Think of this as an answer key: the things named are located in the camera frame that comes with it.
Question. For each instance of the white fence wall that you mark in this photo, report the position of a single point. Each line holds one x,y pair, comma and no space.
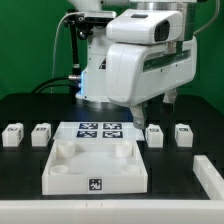
112,212
210,179

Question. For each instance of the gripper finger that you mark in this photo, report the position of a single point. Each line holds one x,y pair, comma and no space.
170,96
138,116

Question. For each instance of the white sheet with markers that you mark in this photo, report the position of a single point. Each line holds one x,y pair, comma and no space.
98,130

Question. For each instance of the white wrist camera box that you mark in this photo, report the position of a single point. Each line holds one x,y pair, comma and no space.
145,26

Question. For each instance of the white right fence wall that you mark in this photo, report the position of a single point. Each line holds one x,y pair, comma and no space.
210,179

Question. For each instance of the black camera on stand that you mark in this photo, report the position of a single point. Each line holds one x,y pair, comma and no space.
84,22

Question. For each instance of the white square tabletop part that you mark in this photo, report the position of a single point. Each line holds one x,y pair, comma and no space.
94,167

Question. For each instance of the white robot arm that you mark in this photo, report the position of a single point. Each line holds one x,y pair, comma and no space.
93,77

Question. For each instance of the white front fence wall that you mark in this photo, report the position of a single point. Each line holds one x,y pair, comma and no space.
112,212

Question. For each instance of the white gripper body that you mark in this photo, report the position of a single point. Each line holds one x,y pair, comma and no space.
137,73

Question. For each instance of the black camera stand pole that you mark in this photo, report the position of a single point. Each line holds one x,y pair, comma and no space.
76,71

